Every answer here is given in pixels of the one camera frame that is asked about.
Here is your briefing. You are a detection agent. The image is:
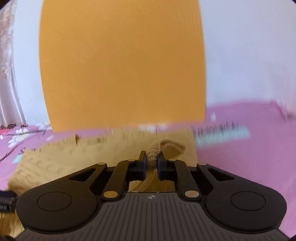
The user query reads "tan cable-knit sweater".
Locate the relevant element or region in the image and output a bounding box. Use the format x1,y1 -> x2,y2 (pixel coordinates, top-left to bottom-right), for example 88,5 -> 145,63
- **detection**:
0,128 -> 198,241

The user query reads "pink printed bed sheet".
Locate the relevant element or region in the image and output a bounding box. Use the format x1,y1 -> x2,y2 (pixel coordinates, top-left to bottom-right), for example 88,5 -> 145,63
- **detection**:
1,101 -> 295,235

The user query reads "pink floral curtain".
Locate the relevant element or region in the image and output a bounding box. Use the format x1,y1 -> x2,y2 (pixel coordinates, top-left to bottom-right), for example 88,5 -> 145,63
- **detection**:
1,1 -> 27,130

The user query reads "orange wooden headboard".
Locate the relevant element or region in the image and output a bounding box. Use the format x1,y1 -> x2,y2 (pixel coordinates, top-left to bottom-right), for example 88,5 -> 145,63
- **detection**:
39,1 -> 206,132

